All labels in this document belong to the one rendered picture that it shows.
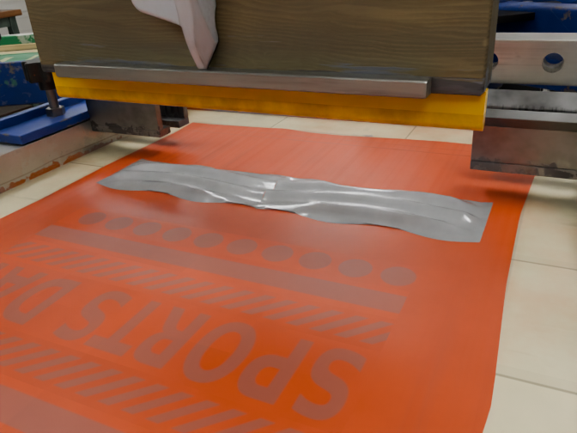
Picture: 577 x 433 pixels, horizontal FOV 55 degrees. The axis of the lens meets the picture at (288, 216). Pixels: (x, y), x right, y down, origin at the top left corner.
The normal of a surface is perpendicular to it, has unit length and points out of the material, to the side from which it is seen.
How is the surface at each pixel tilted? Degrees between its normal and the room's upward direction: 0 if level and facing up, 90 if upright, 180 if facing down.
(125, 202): 0
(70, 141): 90
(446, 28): 90
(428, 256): 0
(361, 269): 0
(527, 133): 90
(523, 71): 90
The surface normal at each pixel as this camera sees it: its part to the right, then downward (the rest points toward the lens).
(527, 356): -0.07, -0.89
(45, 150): 0.90, 0.14
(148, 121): -0.44, 0.42
